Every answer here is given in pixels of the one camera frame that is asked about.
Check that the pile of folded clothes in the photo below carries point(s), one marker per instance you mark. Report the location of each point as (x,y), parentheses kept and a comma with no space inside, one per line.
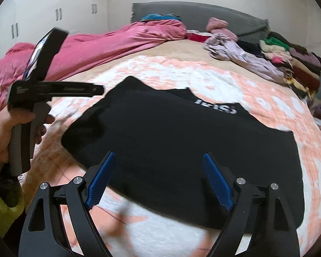
(302,67)

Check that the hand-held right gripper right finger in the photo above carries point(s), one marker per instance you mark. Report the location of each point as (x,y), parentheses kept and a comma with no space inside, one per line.
(218,184)

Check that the black printed shirt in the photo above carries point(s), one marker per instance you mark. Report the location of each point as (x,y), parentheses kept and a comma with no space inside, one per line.
(163,139)

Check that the pink fluffy garment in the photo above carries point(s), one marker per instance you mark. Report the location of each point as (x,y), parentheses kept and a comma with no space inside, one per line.
(216,24)

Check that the beige bed sheet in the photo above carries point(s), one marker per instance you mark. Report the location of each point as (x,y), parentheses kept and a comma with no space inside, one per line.
(182,48)

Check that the red cloth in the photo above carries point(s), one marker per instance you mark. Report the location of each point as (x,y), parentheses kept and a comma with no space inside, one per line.
(195,36)

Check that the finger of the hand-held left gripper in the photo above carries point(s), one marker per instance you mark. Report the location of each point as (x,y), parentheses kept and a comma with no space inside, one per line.
(75,89)
(46,53)

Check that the lilac jacket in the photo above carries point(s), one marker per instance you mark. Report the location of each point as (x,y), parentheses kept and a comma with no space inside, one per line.
(246,59)

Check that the pink duvet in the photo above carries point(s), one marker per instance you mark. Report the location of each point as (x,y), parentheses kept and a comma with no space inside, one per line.
(96,45)

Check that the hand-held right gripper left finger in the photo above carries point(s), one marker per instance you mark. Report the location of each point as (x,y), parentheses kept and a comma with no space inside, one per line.
(101,182)

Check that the grey headboard cover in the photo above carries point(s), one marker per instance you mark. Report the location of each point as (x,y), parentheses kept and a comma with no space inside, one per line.
(198,13)

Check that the person's left hand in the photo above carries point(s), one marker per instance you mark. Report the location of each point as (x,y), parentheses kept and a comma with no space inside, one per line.
(1,133)

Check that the blue cloth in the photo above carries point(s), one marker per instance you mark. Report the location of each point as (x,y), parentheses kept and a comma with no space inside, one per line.
(152,17)

